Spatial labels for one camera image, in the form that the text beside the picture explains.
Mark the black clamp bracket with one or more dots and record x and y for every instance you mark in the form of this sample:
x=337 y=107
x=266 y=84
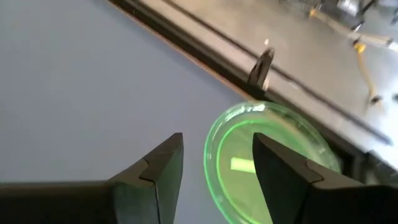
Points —
x=261 y=70

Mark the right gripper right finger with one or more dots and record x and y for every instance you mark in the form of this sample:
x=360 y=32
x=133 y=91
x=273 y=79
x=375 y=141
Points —
x=295 y=193

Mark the grey table mat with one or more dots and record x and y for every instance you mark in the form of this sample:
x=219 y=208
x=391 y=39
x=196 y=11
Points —
x=77 y=93

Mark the black aluminium table frame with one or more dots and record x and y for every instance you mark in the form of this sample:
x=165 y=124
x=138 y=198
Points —
x=192 y=46

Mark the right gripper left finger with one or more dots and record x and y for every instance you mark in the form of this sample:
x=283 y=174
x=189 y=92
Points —
x=140 y=193

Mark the small clear green plate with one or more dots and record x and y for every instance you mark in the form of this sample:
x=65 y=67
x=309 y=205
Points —
x=230 y=186

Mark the beige metal bar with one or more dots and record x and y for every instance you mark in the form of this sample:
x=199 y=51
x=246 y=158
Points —
x=373 y=39

